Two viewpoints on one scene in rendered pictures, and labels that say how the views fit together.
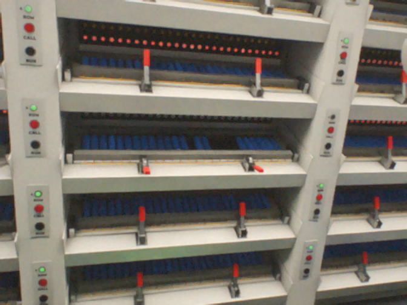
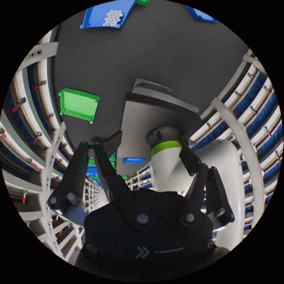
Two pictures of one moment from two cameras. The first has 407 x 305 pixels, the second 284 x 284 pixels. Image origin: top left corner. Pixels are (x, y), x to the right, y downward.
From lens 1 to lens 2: 0.62 m
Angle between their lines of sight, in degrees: 113
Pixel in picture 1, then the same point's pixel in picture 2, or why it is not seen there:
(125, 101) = (31, 187)
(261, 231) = (20, 89)
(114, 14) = (34, 214)
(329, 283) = (48, 35)
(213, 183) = (16, 137)
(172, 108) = (20, 181)
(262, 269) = (35, 71)
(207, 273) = (38, 95)
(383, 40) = not seen: outside the picture
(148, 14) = (27, 215)
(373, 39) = not seen: outside the picture
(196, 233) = (29, 117)
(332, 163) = not seen: outside the picture
